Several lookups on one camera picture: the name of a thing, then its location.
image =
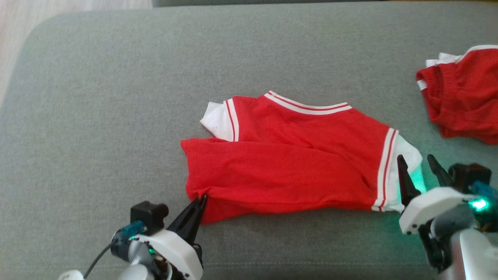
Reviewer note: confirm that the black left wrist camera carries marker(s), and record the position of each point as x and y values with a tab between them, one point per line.
148	216

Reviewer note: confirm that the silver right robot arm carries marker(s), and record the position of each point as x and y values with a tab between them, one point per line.
474	249

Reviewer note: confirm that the red white-trimmed shorts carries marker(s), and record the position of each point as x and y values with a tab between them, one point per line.
467	101

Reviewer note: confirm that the grey sofa seat cushion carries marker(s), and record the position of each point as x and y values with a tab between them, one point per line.
116	116

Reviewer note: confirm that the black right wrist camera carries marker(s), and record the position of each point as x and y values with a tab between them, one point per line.
469	175

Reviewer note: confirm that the grey sofa back cushion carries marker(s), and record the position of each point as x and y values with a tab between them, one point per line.
253	2

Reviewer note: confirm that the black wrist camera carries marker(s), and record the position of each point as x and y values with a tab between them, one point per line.
148	216
469	175

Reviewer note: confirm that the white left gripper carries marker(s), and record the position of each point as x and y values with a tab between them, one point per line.
175	251

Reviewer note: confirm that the red lettered basketball jersey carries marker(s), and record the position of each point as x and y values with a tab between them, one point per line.
291	163

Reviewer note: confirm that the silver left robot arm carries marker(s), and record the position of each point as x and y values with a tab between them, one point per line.
136	268

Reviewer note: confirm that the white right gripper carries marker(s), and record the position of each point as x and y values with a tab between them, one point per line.
428	208

